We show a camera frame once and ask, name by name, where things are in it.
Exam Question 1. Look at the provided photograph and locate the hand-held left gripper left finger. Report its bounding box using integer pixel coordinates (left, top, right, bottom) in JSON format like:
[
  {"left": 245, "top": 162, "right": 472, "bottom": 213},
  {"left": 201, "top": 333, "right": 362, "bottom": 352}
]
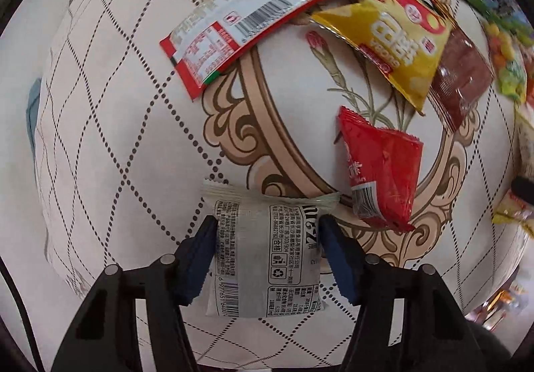
[{"left": 50, "top": 215, "right": 220, "bottom": 372}]

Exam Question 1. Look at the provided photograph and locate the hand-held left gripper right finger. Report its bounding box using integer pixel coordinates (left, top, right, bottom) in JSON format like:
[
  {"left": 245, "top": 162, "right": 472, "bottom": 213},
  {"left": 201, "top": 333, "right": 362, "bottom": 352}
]
[{"left": 319, "top": 214, "right": 487, "bottom": 372}]

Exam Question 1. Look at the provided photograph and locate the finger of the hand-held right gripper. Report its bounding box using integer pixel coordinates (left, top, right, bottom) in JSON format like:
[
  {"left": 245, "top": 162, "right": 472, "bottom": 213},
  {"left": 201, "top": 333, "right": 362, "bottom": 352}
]
[{"left": 511, "top": 177, "right": 534, "bottom": 206}]

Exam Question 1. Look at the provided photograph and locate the yellow snack packet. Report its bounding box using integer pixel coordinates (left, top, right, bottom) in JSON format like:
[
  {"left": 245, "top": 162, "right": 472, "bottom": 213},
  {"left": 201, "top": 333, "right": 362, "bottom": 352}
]
[{"left": 492, "top": 188, "right": 534, "bottom": 237}]

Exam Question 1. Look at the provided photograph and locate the white snack packet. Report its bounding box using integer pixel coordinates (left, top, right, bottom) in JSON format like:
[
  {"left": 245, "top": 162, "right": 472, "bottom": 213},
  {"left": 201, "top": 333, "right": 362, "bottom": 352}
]
[{"left": 201, "top": 179, "right": 340, "bottom": 319}]

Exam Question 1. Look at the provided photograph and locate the long red and white packet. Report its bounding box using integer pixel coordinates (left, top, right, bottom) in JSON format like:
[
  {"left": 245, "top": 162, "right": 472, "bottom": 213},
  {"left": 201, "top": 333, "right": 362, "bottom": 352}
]
[{"left": 159, "top": 0, "right": 374, "bottom": 103}]

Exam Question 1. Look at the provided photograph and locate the red snack packet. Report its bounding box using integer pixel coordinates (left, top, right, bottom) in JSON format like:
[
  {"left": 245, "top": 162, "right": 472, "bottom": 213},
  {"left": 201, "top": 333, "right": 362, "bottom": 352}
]
[{"left": 337, "top": 106, "right": 424, "bottom": 233}]

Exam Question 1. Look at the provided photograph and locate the green and yellow candy packet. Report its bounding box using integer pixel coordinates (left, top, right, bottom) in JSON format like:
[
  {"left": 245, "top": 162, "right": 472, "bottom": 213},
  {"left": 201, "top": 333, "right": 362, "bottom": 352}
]
[{"left": 482, "top": 19, "right": 528, "bottom": 103}]

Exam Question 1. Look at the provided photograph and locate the clear packet of brown snack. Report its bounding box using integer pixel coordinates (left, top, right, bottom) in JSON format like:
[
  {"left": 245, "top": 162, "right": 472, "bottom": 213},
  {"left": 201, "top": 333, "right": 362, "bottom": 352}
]
[{"left": 428, "top": 23, "right": 495, "bottom": 133}]

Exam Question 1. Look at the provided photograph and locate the floral printed tablecloth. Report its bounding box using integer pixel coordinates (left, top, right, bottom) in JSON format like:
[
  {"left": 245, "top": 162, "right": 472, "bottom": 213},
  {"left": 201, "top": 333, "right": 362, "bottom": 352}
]
[{"left": 0, "top": 0, "right": 534, "bottom": 368}]

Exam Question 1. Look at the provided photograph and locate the yellow chips bag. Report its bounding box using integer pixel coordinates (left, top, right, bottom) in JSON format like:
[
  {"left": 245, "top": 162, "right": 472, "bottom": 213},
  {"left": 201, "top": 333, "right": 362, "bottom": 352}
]
[{"left": 311, "top": 0, "right": 453, "bottom": 114}]

